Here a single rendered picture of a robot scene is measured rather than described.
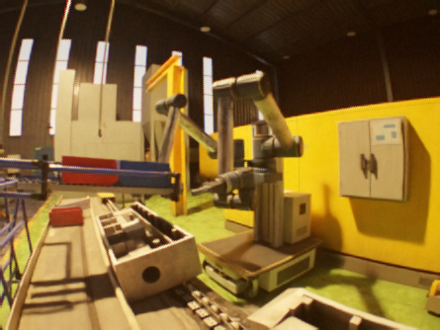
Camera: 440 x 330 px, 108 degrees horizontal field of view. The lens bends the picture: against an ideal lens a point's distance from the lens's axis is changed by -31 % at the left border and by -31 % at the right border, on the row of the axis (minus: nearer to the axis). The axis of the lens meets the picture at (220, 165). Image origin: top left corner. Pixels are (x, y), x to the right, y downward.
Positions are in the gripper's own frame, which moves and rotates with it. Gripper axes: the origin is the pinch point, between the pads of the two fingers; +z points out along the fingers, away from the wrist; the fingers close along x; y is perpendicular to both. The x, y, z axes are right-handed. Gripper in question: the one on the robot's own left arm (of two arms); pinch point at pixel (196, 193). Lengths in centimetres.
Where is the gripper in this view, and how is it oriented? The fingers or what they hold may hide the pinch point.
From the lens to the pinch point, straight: 121.4
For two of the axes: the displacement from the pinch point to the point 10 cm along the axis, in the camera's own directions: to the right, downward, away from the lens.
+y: -1.7, -9.8, -1.2
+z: -8.1, 2.1, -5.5
